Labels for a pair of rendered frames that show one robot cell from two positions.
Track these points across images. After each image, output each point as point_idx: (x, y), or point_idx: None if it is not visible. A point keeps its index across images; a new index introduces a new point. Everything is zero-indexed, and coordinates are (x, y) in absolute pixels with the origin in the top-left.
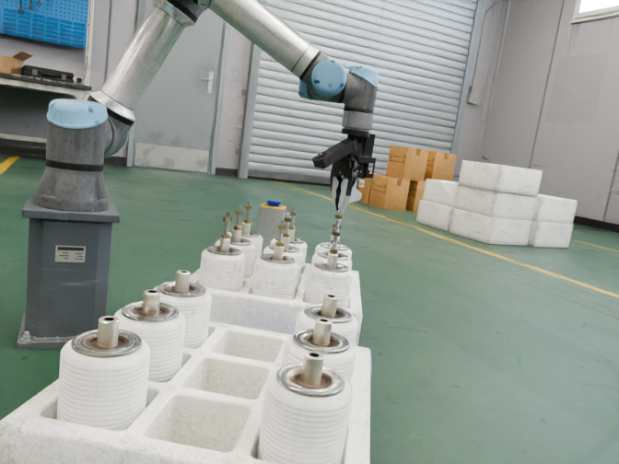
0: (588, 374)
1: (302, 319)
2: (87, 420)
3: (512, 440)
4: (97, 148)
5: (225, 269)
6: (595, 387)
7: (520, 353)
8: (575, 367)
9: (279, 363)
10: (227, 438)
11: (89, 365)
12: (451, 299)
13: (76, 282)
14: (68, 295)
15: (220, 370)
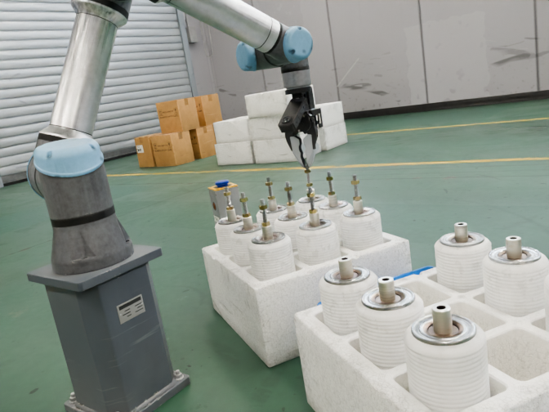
0: (499, 220)
1: (457, 252)
2: (480, 396)
3: None
4: (109, 187)
5: (285, 253)
6: (515, 226)
7: (448, 226)
8: (487, 220)
9: (457, 294)
10: (506, 362)
11: (474, 348)
12: None
13: (145, 334)
14: (142, 352)
15: None
